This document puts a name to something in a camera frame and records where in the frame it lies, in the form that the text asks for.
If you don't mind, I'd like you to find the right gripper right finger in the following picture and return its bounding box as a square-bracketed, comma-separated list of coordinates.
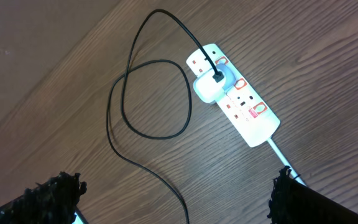
[267, 166, 358, 224]

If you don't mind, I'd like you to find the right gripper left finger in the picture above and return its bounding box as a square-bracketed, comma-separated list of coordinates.
[0, 172, 87, 224]

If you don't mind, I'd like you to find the black charging cable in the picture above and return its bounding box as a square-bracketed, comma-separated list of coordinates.
[105, 8, 225, 224]

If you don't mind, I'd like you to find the white charger plug adapter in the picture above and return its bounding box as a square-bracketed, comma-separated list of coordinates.
[193, 63, 237, 103]

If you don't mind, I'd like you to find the white power strip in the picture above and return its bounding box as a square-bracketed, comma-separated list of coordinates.
[186, 44, 280, 152]

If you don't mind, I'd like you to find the white power strip cord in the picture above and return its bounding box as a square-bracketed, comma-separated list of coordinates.
[266, 136, 307, 187]

